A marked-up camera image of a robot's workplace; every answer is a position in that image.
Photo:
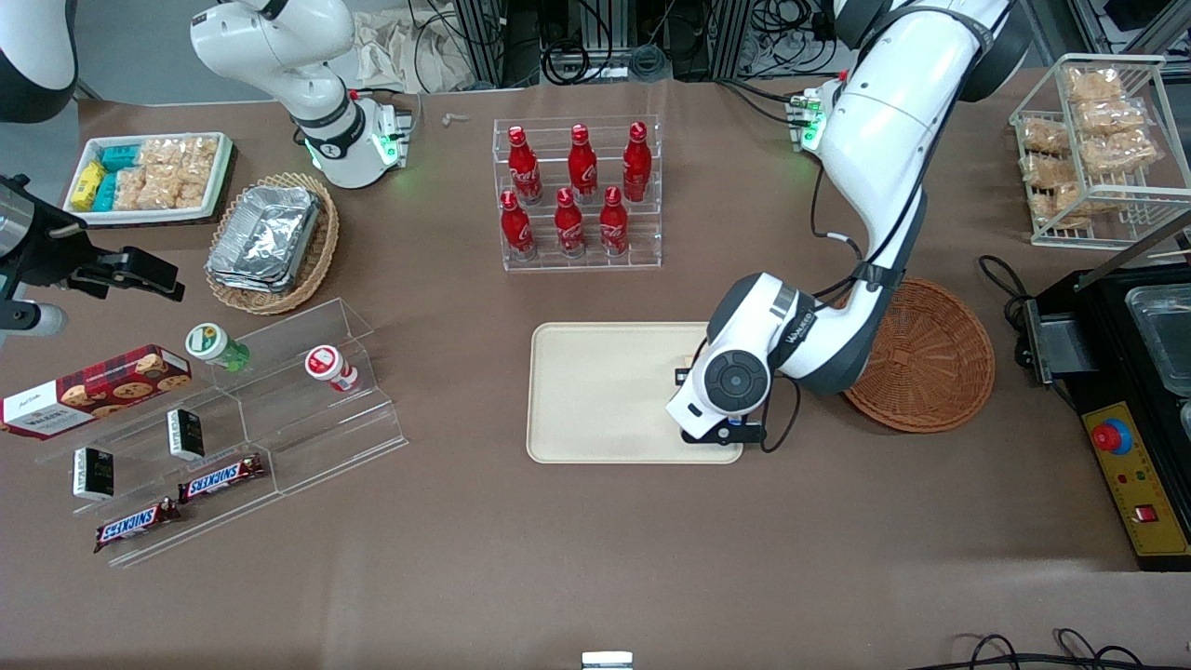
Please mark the grey metal bracket plate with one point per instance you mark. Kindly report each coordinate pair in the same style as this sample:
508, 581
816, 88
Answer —
1065, 344

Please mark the white rectangular snack tray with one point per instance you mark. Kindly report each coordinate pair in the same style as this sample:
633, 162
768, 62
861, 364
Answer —
140, 216

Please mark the cream plastic tray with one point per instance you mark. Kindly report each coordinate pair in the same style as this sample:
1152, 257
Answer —
595, 391

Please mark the beige cloth bag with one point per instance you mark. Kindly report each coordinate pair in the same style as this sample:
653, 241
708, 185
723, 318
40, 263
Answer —
391, 56

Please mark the snickers chocolate bar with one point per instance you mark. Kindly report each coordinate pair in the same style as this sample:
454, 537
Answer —
221, 478
138, 525

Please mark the red tartan cookie box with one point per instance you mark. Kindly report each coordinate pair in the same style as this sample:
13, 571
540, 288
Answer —
93, 391

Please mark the oval light wicker basket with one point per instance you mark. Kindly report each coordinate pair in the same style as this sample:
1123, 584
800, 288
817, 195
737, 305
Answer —
316, 265

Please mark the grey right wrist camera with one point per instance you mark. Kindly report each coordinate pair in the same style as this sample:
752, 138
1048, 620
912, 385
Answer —
33, 321

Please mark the yellow control box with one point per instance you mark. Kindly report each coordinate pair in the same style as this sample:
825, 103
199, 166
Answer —
1140, 484

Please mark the bagged fried snack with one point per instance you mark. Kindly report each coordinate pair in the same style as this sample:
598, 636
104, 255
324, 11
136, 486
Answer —
1093, 84
1044, 138
1061, 205
1112, 116
1121, 152
1047, 169

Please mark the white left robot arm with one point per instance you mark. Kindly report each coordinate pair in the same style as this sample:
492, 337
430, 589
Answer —
884, 121

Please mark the yellow snack packet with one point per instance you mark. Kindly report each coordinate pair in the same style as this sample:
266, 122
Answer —
88, 186

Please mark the grey metal bar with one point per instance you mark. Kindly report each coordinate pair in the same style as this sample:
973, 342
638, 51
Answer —
1135, 253

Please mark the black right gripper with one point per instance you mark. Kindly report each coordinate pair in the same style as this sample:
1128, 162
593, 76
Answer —
58, 246

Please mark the black appliance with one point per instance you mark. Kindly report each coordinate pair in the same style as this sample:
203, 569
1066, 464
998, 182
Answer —
1107, 372

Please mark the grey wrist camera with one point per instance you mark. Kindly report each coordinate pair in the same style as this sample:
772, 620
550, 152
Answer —
33, 321
716, 434

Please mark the green cap drink bottle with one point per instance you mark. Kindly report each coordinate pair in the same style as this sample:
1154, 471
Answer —
212, 344

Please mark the small black box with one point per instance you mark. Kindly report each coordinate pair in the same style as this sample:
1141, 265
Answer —
93, 475
186, 435

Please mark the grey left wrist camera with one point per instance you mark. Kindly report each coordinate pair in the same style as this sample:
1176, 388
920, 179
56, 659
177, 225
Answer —
716, 434

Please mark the clear rice cracker bag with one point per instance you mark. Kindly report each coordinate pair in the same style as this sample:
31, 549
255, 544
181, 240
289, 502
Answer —
130, 190
160, 154
200, 158
172, 191

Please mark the clear acrylic tiered shelf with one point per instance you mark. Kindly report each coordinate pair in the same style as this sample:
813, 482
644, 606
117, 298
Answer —
326, 437

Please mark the clear glass container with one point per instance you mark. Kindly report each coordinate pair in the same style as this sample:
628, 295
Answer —
1168, 344

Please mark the small pale clip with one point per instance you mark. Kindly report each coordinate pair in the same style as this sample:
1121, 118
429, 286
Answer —
456, 119

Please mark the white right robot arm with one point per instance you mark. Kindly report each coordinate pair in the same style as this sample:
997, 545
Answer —
279, 37

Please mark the round brown wicker basket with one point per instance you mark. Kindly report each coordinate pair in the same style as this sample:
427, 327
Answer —
930, 363

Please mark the red cola bottle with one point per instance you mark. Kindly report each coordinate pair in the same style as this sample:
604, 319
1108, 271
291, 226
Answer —
636, 167
614, 228
524, 172
569, 228
582, 167
516, 233

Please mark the small silver metal block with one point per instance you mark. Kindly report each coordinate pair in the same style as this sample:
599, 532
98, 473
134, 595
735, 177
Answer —
607, 662

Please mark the stack of aluminium foil trays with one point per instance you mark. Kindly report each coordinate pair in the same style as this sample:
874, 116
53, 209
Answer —
265, 237

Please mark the teal snack packet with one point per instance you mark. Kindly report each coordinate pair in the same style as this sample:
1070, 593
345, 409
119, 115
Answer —
106, 192
119, 158

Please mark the clear acrylic bottle rack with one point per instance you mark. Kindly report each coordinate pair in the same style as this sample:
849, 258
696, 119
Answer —
642, 251

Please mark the red cap drink bottle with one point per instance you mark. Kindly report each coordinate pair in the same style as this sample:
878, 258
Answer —
327, 365

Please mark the red emergency stop button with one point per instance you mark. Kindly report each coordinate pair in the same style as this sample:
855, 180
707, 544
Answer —
1112, 437

